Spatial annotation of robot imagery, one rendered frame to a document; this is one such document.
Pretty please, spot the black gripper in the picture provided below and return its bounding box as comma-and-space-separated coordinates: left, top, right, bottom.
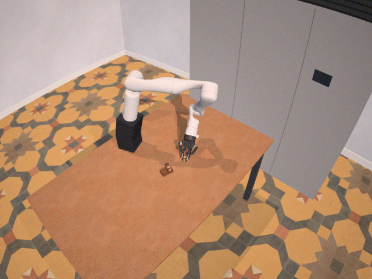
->
178, 134, 198, 160

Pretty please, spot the brown rectangular tray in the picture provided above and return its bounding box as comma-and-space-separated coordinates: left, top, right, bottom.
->
160, 168, 174, 177

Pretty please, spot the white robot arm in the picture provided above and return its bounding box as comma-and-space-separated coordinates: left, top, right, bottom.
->
122, 70, 219, 138

